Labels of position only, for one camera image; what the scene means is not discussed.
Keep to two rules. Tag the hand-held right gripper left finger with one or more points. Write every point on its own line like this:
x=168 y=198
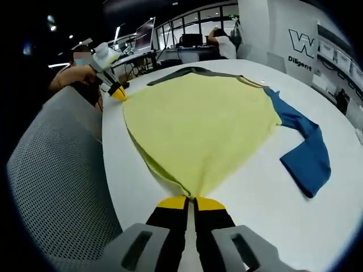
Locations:
x=170 y=226

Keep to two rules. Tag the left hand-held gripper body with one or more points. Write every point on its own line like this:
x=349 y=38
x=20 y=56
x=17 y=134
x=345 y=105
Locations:
x=103 y=58

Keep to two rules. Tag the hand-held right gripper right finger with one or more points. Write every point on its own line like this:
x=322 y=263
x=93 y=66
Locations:
x=210 y=226

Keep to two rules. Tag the yellow blue grey garment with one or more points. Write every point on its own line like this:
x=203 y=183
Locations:
x=198 y=119

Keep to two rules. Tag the large tilted monitor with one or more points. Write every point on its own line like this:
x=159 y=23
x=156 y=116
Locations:
x=144 y=35

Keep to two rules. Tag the black desk monitor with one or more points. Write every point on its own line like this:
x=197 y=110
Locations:
x=192 y=40

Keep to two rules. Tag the grey mesh chair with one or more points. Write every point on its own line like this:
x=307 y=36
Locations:
x=62 y=170

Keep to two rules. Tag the hanging grey bag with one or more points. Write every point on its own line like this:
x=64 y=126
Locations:
x=237 y=34

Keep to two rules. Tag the grey office chair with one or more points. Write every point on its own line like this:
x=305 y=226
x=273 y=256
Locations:
x=275 y=62

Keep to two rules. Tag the black backpack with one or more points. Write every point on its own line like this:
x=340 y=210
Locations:
x=342 y=102

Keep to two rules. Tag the grey metal shelving unit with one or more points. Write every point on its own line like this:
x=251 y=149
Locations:
x=334 y=54

